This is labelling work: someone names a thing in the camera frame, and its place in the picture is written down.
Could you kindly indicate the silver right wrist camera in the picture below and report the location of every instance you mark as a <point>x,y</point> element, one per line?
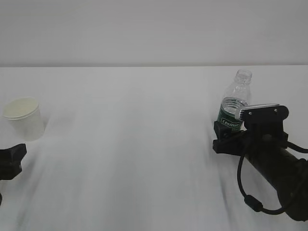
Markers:
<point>261,114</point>

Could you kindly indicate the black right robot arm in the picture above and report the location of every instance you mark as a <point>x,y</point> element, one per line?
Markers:
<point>264,146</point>

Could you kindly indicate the clear water bottle green label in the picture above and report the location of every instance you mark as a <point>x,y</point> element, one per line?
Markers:
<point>236,95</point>

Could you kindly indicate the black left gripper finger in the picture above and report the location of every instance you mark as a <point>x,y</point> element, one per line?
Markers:
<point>10,161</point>

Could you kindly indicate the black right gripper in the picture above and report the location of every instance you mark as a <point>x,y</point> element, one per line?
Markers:
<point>234,142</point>

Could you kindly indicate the white paper cup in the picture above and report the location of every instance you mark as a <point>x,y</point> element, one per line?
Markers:
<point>24,116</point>

